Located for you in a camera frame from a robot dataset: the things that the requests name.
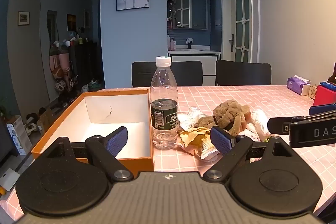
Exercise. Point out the purple tissue pack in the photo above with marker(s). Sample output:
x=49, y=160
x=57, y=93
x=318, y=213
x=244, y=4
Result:
x=296, y=86

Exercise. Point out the small white perforated box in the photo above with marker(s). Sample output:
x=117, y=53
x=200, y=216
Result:
x=313, y=92

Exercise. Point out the dark framed picture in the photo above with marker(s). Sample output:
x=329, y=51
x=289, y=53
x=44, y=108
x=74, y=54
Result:
x=71, y=22

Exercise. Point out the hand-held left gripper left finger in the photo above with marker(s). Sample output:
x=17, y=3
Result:
x=117, y=140

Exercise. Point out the white cloth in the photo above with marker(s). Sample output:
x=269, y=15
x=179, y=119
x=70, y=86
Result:
x=260, y=121

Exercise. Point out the black faucet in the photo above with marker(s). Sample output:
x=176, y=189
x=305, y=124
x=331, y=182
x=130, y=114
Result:
x=189, y=42

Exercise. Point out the brown plush toy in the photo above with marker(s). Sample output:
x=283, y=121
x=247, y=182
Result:
x=228, y=111

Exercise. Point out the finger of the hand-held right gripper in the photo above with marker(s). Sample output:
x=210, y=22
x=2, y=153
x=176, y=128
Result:
x=323, y=109
x=279, y=125

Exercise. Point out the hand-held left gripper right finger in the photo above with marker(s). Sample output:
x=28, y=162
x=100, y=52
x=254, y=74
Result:
x=221, y=142

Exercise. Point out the dark cabinet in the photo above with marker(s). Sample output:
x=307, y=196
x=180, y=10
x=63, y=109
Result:
x=84, y=64

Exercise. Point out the white vanity cabinet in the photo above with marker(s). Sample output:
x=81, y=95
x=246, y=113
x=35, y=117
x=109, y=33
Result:
x=208, y=66

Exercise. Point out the white printed carton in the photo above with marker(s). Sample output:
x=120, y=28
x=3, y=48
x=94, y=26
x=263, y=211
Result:
x=18, y=134

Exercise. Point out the orange cardboard box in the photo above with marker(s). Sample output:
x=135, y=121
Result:
x=118, y=108

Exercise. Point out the framed wall mirror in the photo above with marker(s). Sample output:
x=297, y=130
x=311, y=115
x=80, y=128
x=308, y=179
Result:
x=194, y=8

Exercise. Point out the brown glass bottle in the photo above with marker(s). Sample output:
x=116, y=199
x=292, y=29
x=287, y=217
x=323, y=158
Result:
x=332, y=77

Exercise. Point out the red box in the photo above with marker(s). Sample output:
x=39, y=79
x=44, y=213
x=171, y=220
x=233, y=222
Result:
x=324, y=96

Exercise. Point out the small framed picture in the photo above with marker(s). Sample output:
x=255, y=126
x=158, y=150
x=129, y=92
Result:
x=23, y=18

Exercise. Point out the crinkled snack packet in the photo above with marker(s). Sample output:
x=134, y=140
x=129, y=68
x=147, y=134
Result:
x=207, y=150

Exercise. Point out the clear plastic water bottle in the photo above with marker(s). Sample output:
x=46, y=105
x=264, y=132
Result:
x=164, y=98

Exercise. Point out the pink hanging bags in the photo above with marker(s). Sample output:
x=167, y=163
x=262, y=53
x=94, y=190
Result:
x=60, y=66

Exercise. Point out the black chair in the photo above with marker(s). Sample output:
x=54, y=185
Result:
x=244, y=74
x=168, y=74

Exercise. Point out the pink bottle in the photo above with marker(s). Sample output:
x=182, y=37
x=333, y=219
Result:
x=172, y=44

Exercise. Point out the white glass-paned door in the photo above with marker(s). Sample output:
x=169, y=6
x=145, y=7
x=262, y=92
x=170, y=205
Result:
x=241, y=11

